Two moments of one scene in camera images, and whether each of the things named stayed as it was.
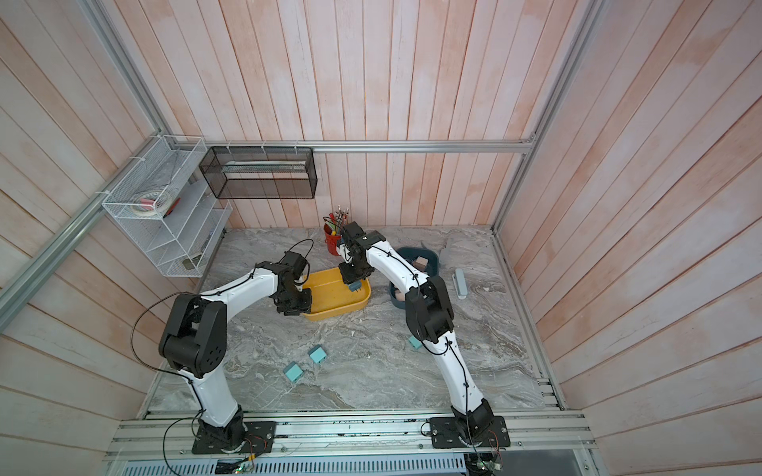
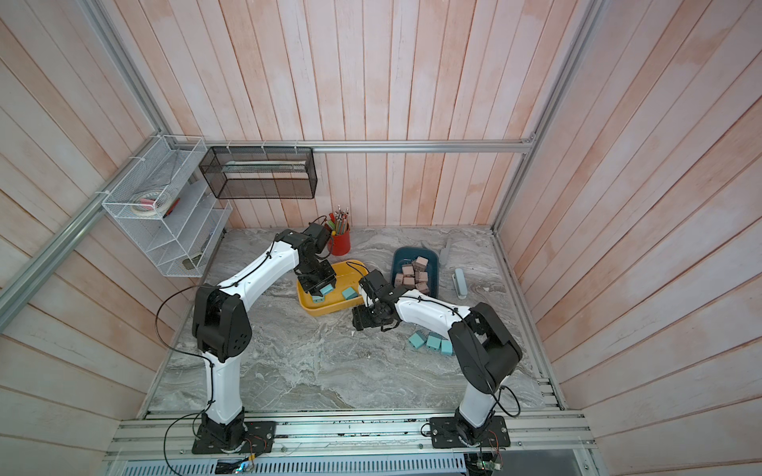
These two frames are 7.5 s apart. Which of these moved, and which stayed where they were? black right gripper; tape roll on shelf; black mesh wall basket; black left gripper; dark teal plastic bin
Moved: black right gripper; black left gripper
Stayed: tape roll on shelf; dark teal plastic bin; black mesh wall basket
